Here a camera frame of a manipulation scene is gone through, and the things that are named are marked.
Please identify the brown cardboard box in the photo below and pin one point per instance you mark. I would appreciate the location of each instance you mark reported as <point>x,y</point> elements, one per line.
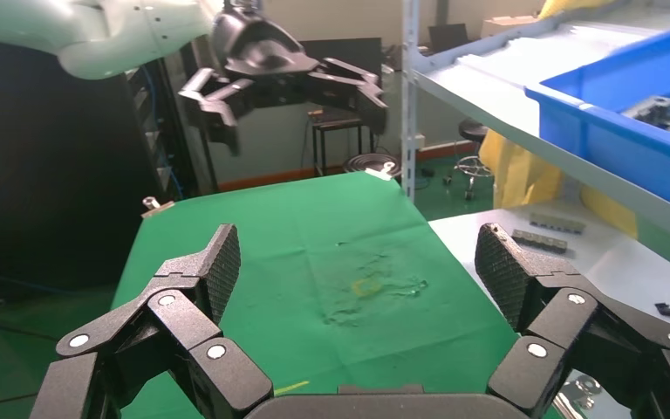
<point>508,26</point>

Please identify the black stool with chrome base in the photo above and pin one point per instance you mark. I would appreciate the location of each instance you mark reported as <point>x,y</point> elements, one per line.
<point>472,130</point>

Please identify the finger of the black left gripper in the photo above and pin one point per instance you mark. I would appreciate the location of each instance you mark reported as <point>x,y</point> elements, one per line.
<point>216,104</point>
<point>358,92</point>

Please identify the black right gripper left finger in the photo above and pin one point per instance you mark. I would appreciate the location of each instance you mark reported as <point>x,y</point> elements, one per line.
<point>219,370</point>

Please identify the large blue plastic bin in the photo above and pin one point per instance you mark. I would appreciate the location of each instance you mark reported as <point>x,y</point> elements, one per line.
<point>601,144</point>

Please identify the small black plastic piece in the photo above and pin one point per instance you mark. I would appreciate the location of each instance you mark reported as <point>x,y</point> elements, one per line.
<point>665,310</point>

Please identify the grey metal bracket part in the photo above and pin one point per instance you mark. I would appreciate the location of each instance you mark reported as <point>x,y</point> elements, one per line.
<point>656,110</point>

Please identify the segmented grey metal strip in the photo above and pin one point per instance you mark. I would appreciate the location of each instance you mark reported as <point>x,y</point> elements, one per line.
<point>540,241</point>
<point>557,224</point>

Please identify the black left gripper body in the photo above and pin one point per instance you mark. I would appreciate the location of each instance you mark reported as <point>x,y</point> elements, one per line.
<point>260,52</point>

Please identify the round black coil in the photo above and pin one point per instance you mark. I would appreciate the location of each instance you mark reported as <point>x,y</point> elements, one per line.
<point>369,163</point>

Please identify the white metal shelf rack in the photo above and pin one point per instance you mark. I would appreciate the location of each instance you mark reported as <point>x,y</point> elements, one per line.
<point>485,98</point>

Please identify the large black cabinet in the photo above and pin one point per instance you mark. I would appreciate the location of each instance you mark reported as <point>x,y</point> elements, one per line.
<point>52,173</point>

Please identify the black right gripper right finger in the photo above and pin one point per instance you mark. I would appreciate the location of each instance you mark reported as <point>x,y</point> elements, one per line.
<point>543,324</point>

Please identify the black side table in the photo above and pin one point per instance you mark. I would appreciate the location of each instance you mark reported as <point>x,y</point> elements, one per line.
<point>335,121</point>

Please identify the black laptop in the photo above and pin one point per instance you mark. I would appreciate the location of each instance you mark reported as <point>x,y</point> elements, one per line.
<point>447,37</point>

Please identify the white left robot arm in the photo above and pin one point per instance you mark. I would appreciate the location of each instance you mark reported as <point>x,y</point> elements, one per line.
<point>80,35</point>

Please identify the yellow protective garment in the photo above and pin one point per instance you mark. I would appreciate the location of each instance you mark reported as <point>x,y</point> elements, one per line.
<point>520,173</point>

